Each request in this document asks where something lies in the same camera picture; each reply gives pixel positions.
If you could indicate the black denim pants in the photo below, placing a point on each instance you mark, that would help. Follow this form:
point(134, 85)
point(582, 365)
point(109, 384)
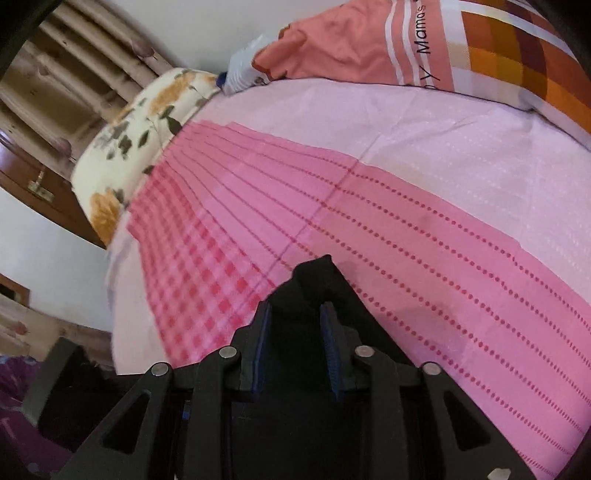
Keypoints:
point(302, 286)

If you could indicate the salmon checked quilt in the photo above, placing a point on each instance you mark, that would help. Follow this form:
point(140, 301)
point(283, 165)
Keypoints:
point(369, 41)

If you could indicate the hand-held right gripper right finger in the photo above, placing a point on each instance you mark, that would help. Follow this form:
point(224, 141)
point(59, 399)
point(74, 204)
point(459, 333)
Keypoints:
point(332, 350)

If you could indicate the pink patterned bed sheet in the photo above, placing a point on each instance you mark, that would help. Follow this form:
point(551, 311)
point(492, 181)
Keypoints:
point(415, 207)

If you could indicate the purple printed clothing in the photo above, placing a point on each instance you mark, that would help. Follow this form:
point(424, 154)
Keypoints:
point(18, 443)

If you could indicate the brown wooden door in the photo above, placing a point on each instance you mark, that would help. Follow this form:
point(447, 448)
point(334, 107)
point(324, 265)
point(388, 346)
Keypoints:
point(32, 184)

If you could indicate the cream floral pillow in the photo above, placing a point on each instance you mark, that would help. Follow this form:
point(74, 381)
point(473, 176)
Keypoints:
point(138, 124)

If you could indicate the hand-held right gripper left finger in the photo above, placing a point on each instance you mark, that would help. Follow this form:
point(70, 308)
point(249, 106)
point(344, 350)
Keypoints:
point(261, 346)

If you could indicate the dark blue cloth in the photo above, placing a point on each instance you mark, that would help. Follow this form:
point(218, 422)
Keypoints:
point(222, 82)

